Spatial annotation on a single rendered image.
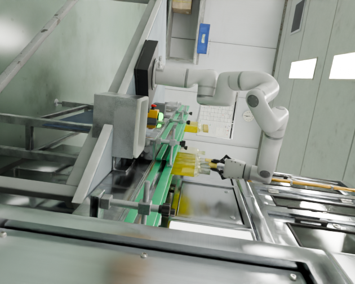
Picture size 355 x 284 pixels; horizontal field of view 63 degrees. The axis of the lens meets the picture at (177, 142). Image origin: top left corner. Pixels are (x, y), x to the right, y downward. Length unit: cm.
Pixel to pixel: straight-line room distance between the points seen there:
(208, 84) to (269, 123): 36
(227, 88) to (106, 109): 56
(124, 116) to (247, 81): 55
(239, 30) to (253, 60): 76
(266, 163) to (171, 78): 59
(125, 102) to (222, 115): 627
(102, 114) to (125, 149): 15
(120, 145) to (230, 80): 57
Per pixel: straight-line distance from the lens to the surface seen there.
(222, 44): 725
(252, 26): 737
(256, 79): 131
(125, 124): 107
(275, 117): 123
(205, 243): 41
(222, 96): 134
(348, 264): 46
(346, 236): 154
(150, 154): 127
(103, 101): 108
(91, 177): 94
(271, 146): 135
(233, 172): 150
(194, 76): 141
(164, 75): 142
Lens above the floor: 104
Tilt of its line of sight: 3 degrees down
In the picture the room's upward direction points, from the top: 97 degrees clockwise
